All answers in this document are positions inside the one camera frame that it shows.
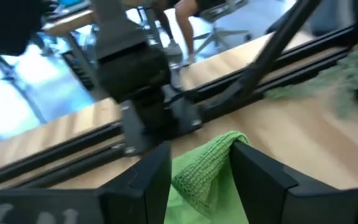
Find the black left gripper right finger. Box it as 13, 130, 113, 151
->
230, 139, 358, 224

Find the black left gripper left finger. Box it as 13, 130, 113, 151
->
0, 141, 172, 224

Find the green microfiber towel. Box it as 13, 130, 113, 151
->
163, 27, 358, 224

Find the grey office chair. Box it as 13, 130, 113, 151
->
193, 0, 252, 55

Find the person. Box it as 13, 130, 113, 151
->
152, 0, 217, 68

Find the wooden background table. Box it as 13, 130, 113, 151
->
42, 8, 95, 37

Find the black bulky blurred object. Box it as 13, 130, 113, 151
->
0, 0, 54, 77

